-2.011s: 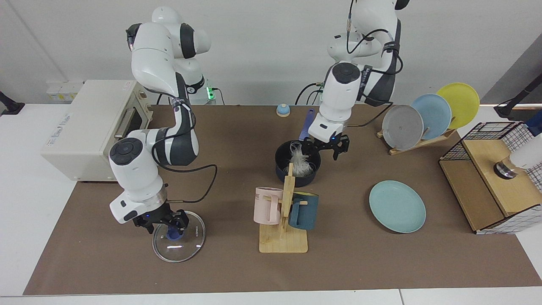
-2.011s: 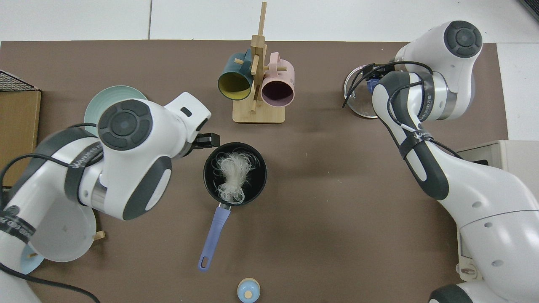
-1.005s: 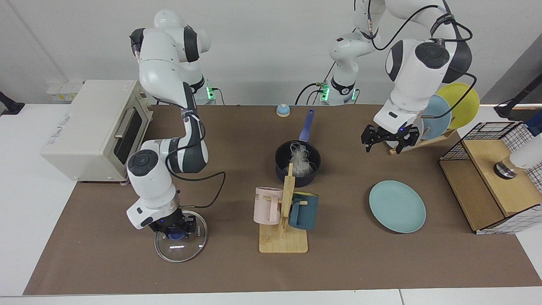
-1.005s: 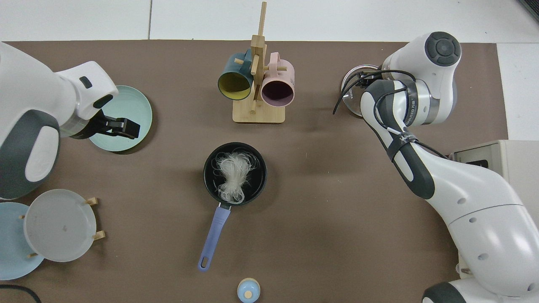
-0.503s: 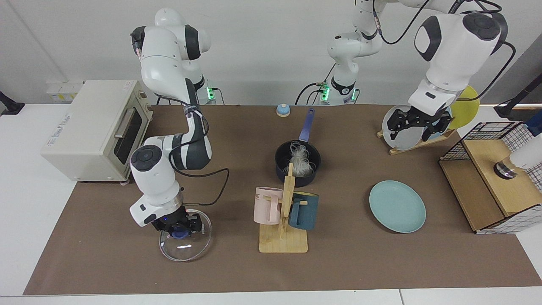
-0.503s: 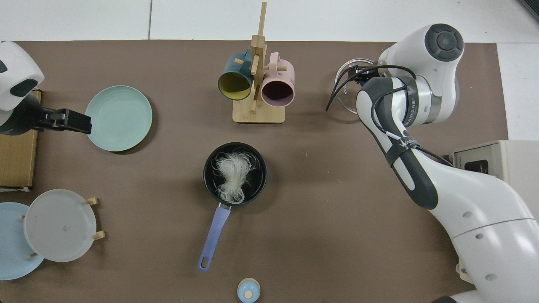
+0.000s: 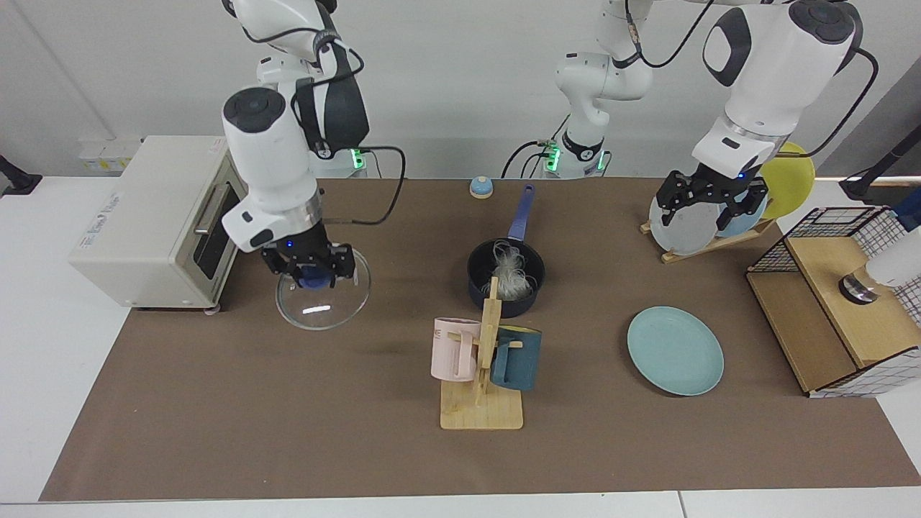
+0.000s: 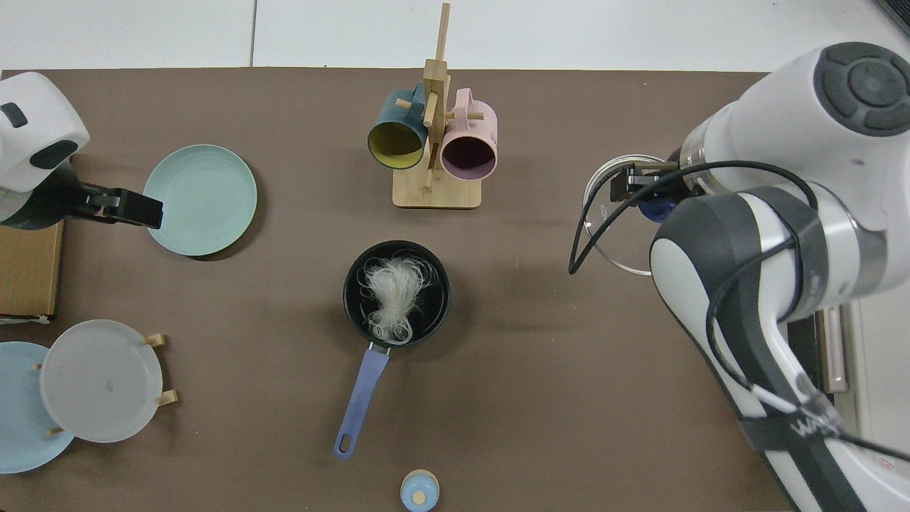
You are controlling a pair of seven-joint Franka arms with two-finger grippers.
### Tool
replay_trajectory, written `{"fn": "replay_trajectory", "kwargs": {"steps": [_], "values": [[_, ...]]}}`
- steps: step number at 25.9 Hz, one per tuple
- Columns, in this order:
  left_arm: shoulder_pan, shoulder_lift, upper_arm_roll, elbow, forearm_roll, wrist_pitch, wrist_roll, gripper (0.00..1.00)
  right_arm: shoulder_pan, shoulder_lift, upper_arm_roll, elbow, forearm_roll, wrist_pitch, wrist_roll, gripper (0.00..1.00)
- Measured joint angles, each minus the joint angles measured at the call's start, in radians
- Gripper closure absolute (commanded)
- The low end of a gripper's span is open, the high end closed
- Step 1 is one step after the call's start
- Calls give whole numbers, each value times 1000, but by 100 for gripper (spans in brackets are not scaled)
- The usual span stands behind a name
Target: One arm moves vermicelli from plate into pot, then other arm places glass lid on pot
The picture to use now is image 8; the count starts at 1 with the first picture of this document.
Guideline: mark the pale toaster oven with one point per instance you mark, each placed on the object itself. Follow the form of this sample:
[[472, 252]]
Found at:
[[881, 355]]

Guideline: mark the wooden cup stand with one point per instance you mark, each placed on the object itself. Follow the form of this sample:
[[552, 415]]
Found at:
[[437, 192]]

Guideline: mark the dark teal mug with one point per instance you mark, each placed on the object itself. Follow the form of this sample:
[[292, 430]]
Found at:
[[398, 146]]

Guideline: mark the grey white plate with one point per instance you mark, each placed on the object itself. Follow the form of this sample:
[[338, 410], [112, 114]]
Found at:
[[99, 380]]

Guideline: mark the small blue round thing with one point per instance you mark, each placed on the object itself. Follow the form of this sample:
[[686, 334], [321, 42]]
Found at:
[[412, 491]]

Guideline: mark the black flat object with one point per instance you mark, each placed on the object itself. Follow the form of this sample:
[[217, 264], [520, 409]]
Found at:
[[901, 11]]

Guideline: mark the brown table cloth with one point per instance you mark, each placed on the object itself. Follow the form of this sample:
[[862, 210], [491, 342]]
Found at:
[[533, 391]]

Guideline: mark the wooden plate rack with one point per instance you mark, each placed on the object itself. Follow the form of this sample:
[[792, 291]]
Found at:
[[168, 397]]

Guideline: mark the pale green plate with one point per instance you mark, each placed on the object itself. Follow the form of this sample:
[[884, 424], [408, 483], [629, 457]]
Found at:
[[206, 199]]

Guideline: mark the light blue plate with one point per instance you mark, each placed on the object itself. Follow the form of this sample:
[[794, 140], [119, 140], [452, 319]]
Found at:
[[21, 427]]

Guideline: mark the pink mug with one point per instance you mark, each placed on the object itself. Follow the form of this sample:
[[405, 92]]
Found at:
[[469, 156]]

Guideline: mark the glass lid with blue knob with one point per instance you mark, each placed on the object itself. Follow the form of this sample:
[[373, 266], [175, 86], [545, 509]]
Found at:
[[655, 212]]

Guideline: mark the white vermicelli bundle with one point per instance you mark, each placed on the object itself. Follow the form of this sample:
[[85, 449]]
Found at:
[[394, 299]]

